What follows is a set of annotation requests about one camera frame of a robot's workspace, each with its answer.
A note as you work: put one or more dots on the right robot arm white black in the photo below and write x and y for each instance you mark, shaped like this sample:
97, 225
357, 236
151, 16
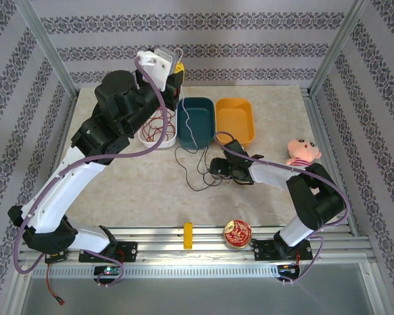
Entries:
318, 197

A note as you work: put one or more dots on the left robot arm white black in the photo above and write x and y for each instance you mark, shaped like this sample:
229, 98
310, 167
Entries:
62, 193

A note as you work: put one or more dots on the orange plastic tray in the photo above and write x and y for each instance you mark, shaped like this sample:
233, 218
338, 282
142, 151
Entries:
234, 123

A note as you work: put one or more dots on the teal plastic tray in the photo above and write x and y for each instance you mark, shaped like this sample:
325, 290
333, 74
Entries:
200, 121

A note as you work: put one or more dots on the white plastic tray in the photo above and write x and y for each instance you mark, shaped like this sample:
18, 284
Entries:
170, 139

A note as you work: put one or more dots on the round red gold tin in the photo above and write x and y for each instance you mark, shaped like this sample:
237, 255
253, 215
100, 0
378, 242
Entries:
238, 234

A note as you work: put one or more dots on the pink plush doll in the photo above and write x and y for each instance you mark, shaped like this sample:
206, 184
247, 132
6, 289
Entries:
302, 151

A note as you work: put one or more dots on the yellow block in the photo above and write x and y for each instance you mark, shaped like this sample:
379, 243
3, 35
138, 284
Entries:
187, 236

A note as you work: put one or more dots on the small circuit board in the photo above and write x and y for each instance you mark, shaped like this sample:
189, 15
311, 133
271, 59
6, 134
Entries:
286, 268

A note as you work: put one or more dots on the grey metal panel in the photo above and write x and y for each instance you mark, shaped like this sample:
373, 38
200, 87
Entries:
196, 295

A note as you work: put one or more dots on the circuit board with green light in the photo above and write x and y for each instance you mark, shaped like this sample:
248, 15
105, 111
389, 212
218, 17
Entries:
109, 270

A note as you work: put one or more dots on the black orange terminal board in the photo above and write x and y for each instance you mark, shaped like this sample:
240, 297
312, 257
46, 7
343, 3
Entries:
55, 258

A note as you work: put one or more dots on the aluminium side rail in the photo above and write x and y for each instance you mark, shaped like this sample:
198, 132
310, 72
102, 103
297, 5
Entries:
64, 131
319, 131

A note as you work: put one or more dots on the aluminium mounting rail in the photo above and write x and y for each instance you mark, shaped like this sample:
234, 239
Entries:
209, 254

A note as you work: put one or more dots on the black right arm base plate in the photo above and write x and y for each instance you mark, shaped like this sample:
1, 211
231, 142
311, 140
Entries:
265, 251

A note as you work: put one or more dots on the aluminium frame post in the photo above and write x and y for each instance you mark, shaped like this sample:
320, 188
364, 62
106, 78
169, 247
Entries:
340, 42
49, 46

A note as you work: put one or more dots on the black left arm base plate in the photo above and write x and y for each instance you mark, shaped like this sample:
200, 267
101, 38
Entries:
128, 252

